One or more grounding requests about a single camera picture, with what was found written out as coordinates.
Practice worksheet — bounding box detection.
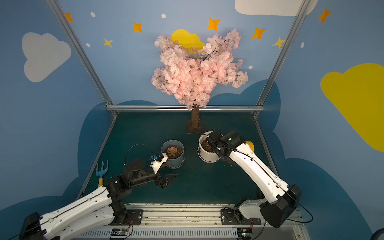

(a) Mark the yellow plastic watering can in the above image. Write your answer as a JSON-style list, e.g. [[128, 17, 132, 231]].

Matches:
[[246, 141, 255, 152]]

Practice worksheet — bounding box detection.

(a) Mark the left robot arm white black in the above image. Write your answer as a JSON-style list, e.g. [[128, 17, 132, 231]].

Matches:
[[19, 158, 178, 240]]

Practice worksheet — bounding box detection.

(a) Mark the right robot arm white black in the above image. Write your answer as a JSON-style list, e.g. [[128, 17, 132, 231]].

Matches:
[[207, 131, 302, 228]]

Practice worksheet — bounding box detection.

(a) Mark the pink succulent in blue pot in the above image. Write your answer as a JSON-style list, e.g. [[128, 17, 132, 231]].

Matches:
[[165, 145, 183, 159]]

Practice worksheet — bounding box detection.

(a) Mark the white round plant pot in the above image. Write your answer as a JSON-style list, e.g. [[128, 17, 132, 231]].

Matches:
[[198, 131, 220, 164]]

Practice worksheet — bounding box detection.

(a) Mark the white saucer under white pot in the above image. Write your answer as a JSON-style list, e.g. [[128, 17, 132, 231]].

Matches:
[[198, 145, 220, 164]]

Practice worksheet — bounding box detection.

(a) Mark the blue-grey faceted plant pot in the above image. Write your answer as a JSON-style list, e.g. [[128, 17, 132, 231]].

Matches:
[[161, 140, 185, 169]]

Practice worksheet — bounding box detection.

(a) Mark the blue yellow garden hand rake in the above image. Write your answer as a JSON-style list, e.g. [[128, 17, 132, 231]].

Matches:
[[96, 160, 109, 187]]

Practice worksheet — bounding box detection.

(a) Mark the artificial pink blossom tree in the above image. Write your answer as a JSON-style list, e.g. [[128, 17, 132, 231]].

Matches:
[[151, 29, 249, 133]]

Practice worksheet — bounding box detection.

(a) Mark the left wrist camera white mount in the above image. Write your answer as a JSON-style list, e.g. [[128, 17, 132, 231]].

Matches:
[[150, 153, 168, 175]]

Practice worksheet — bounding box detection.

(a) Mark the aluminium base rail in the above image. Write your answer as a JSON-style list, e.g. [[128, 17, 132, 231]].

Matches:
[[77, 203, 310, 240]]

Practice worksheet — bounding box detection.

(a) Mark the right aluminium frame post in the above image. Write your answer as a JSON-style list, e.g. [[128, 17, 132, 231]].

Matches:
[[253, 0, 317, 120]]

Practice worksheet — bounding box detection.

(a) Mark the aluminium frame post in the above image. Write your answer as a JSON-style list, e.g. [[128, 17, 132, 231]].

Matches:
[[46, 0, 113, 107], [253, 0, 317, 120]]

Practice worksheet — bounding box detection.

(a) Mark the aluminium frame back bar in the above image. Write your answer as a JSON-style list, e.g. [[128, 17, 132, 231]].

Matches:
[[106, 105, 264, 112]]

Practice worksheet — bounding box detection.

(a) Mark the left aluminium frame post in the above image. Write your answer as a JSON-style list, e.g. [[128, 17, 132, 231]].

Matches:
[[46, 0, 113, 107]]

